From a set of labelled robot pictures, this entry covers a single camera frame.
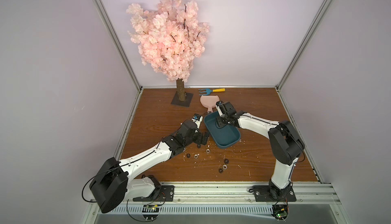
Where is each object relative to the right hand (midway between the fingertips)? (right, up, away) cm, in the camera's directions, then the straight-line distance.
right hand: (220, 115), depth 95 cm
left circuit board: (-37, -43, -23) cm, 61 cm away
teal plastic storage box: (+1, -12, -5) cm, 13 cm away
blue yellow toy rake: (-7, +17, +23) cm, 29 cm away
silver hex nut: (-16, -22, -10) cm, 29 cm away
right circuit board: (+25, -43, -25) cm, 56 cm away
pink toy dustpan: (-6, +8, +22) cm, 24 cm away
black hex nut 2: (-20, -22, -10) cm, 31 cm away
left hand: (-11, -7, -14) cm, 19 cm away
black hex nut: (-14, -18, -5) cm, 23 cm away
